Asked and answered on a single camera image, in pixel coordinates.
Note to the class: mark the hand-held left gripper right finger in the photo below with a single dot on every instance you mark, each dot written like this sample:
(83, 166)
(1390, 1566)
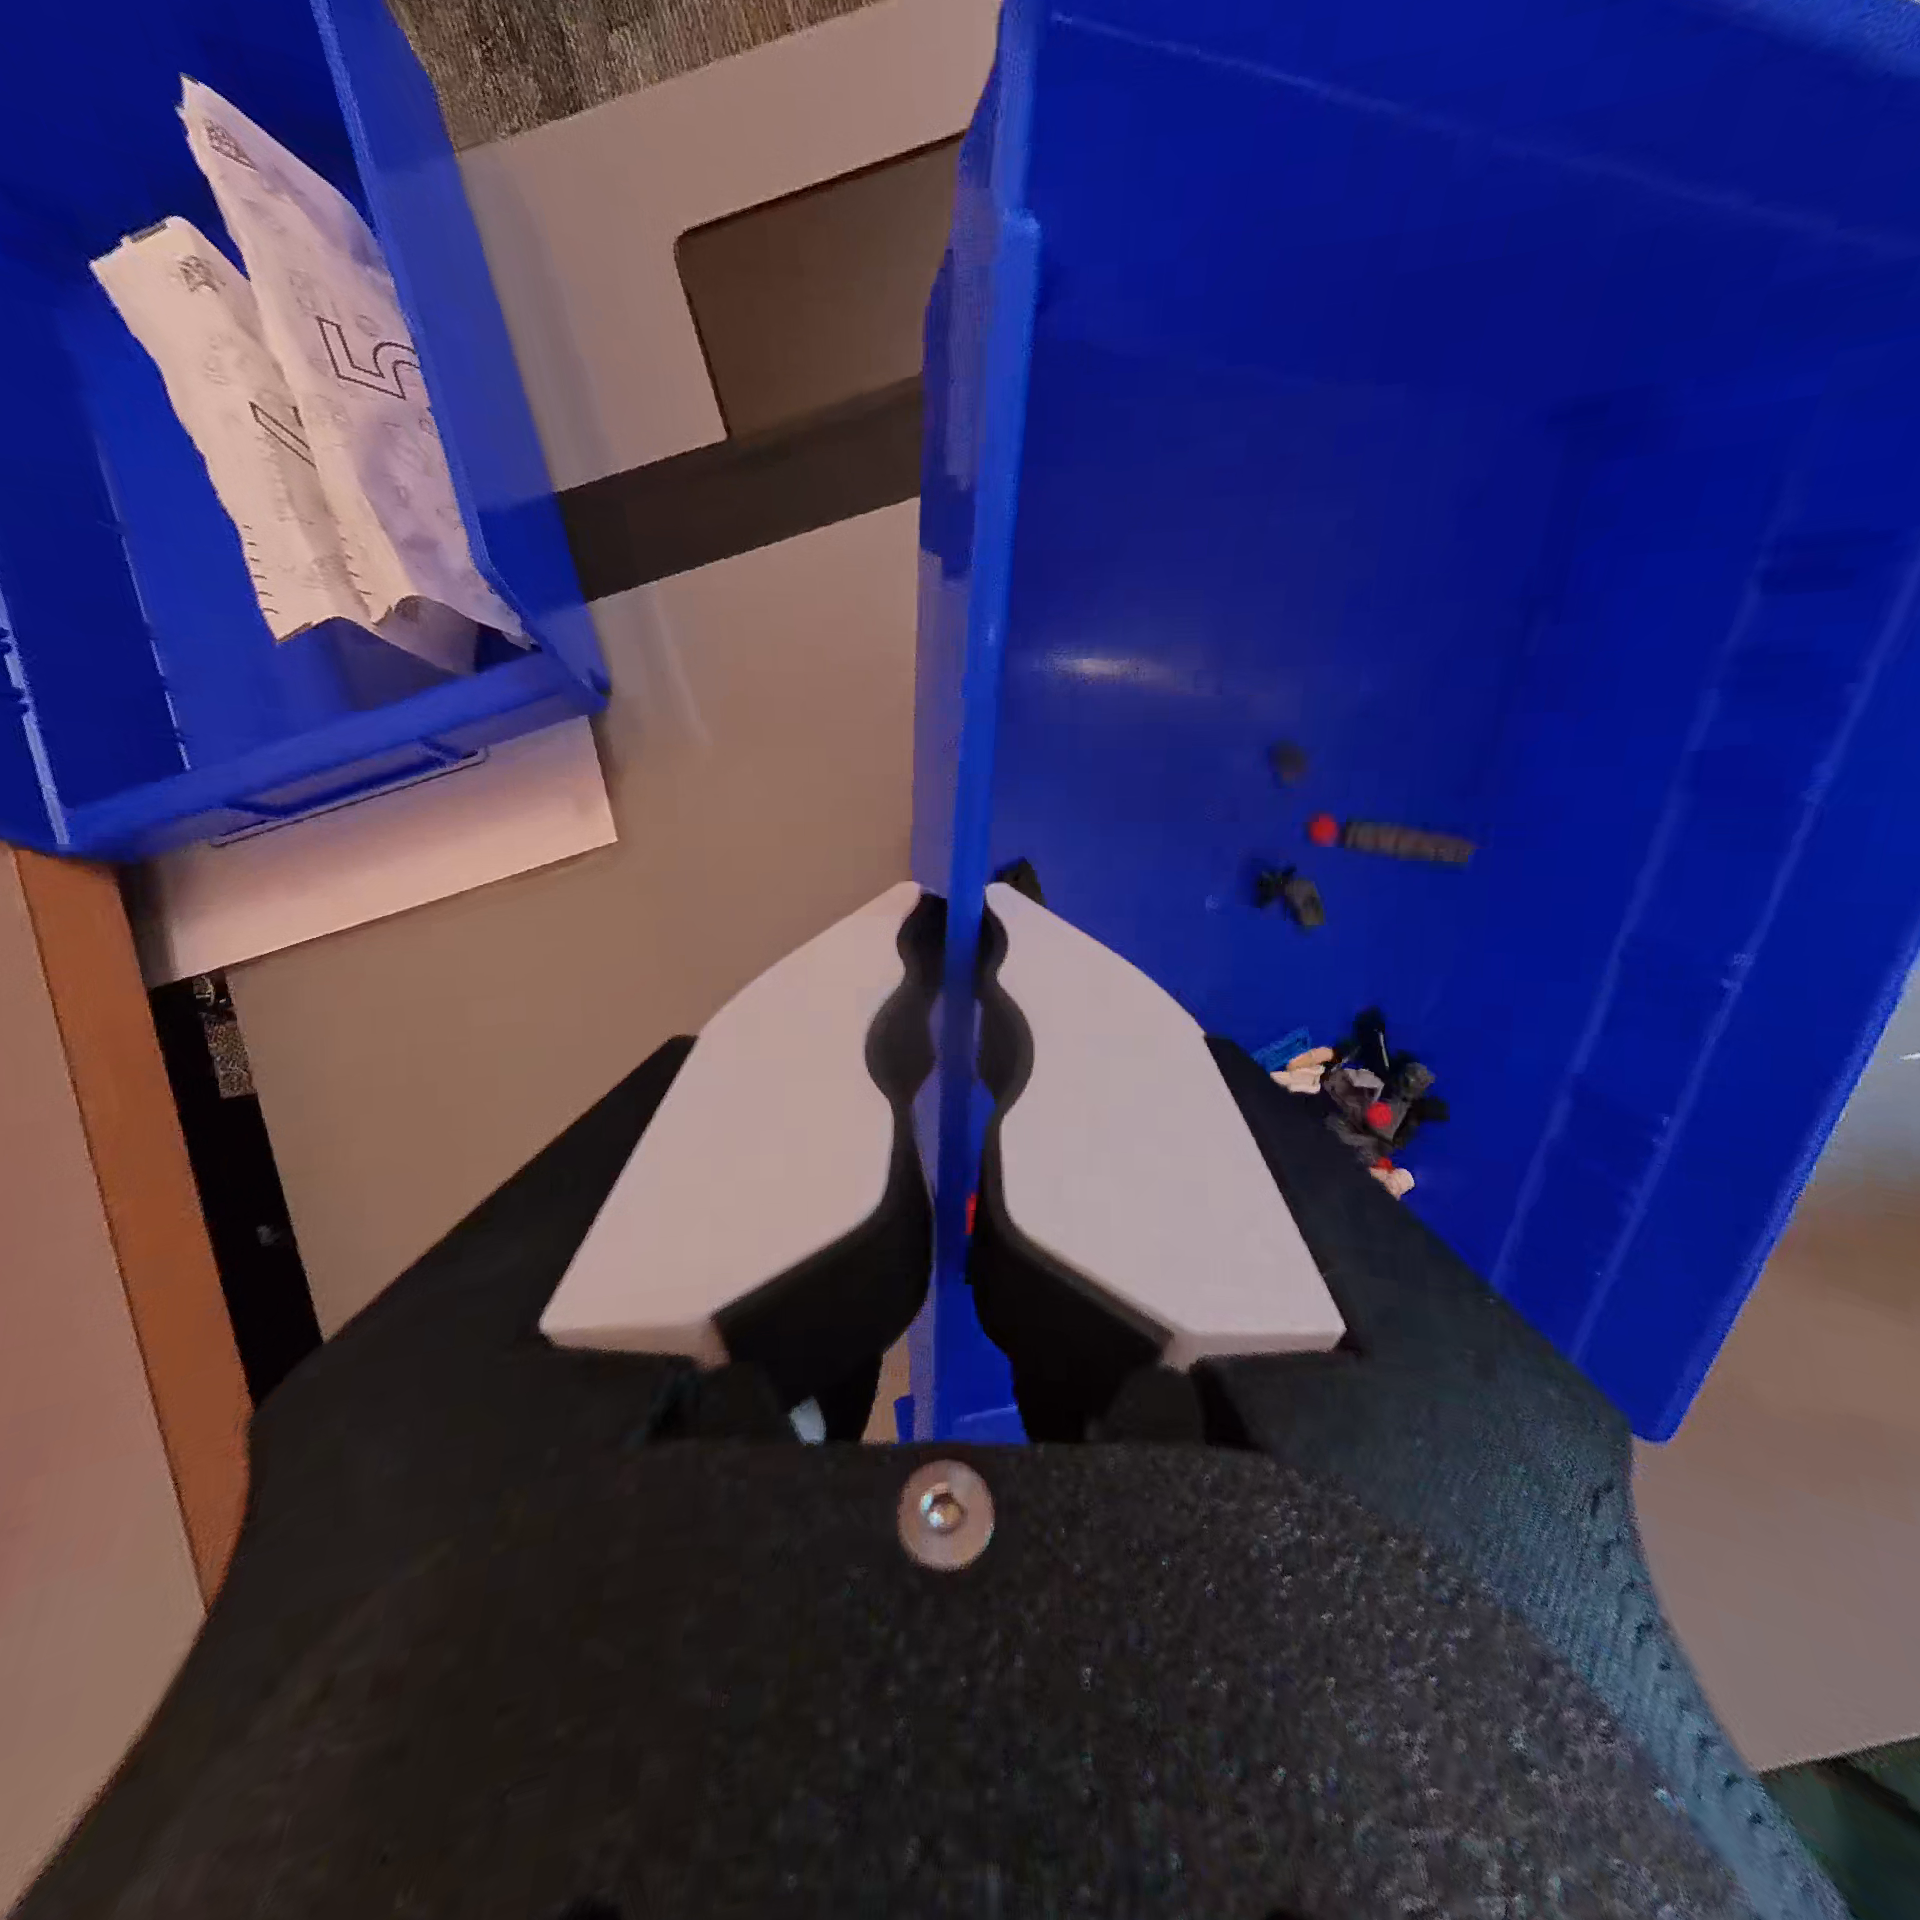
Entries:
(1170, 1201)

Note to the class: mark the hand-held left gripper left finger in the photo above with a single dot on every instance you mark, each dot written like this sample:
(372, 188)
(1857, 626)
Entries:
(721, 1201)

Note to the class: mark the small lego bricks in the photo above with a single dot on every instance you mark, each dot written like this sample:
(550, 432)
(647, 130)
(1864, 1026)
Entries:
(1367, 1081)

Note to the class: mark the blue plastic bin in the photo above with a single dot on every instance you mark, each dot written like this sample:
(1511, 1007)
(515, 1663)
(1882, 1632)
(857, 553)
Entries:
(1441, 450)
(90, 601)

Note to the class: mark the neighbouring wooden desk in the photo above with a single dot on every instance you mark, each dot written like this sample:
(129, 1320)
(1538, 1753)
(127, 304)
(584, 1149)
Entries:
(90, 1261)

